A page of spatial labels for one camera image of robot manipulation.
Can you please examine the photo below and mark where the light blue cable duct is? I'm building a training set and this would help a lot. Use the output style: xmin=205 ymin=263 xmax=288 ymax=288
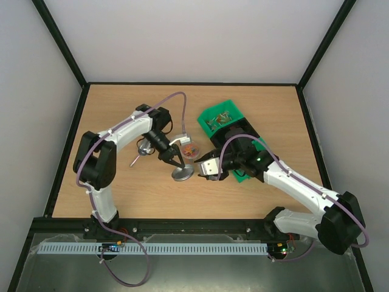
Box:
xmin=37 ymin=242 xmax=268 ymax=256

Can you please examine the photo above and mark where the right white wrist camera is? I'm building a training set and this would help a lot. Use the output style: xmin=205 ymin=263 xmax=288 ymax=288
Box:
xmin=196 ymin=158 xmax=219 ymax=178

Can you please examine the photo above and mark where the purple cable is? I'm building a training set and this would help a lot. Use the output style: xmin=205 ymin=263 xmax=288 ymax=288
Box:
xmin=219 ymin=134 xmax=370 ymax=263
xmin=75 ymin=91 xmax=188 ymax=288

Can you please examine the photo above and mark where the green candy bin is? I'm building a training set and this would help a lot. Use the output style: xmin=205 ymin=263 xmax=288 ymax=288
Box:
xmin=232 ymin=137 xmax=274 ymax=183
xmin=197 ymin=100 xmax=244 ymax=138

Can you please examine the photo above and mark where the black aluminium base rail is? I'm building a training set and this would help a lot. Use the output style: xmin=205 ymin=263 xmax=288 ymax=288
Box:
xmin=30 ymin=217 xmax=303 ymax=243

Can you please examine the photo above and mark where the black candy bin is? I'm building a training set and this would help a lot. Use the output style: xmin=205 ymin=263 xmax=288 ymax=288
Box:
xmin=210 ymin=118 xmax=264 ymax=154

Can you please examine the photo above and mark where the silver metal scoop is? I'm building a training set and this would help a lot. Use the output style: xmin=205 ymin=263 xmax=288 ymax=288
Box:
xmin=129 ymin=137 xmax=155 ymax=167

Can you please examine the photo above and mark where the silver metal jar lid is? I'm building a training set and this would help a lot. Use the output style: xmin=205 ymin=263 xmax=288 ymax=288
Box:
xmin=171 ymin=164 xmax=195 ymax=181

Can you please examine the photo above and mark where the clear glass jar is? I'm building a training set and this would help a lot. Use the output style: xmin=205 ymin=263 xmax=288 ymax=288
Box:
xmin=179 ymin=142 xmax=200 ymax=160

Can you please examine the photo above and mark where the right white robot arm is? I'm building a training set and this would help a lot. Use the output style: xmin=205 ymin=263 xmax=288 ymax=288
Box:
xmin=195 ymin=133 xmax=370 ymax=255

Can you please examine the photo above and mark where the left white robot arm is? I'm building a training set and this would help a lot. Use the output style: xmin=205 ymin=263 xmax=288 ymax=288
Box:
xmin=73 ymin=104 xmax=185 ymax=232

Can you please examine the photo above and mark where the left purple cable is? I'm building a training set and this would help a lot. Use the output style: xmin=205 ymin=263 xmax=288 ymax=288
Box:
xmin=75 ymin=91 xmax=188 ymax=288

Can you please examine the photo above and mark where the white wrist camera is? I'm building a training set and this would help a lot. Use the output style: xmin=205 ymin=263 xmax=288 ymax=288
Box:
xmin=196 ymin=158 xmax=219 ymax=178
xmin=169 ymin=133 xmax=191 ymax=145

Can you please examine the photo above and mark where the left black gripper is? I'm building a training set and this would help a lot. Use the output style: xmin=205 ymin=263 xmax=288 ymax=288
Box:
xmin=143 ymin=130 xmax=185 ymax=169

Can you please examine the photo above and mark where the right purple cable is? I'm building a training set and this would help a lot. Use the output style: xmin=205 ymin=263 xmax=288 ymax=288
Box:
xmin=219 ymin=134 xmax=370 ymax=263

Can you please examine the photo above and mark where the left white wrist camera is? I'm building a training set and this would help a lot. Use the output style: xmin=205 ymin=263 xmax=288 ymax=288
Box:
xmin=169 ymin=133 xmax=191 ymax=145

